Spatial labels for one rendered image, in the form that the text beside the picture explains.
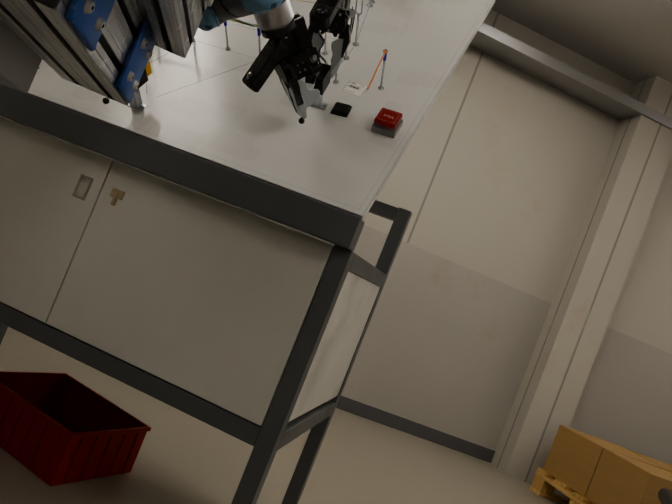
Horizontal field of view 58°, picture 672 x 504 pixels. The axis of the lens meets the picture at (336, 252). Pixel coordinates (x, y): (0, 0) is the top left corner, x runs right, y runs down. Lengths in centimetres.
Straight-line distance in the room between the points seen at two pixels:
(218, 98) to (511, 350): 302
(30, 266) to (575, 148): 349
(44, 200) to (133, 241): 25
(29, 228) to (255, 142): 56
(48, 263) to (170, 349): 36
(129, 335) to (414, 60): 97
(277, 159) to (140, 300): 42
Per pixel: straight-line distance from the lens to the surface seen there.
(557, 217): 420
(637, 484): 351
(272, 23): 124
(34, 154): 159
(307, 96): 133
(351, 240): 119
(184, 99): 150
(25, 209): 157
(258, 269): 127
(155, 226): 138
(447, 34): 179
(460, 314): 393
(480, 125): 401
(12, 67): 75
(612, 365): 450
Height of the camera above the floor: 74
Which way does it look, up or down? 2 degrees up
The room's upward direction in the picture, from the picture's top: 22 degrees clockwise
